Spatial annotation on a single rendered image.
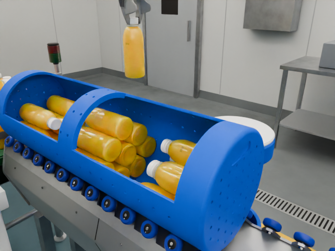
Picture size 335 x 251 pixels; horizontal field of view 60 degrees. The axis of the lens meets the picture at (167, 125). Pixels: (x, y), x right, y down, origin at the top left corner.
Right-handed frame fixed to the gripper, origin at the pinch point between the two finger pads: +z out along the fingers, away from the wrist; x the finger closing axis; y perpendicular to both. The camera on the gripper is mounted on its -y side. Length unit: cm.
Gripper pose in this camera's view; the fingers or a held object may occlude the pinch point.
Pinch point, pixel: (132, 19)
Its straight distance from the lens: 98.9
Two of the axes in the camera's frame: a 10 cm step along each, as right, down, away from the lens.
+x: 6.6, -3.1, 6.9
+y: 7.5, 2.8, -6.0
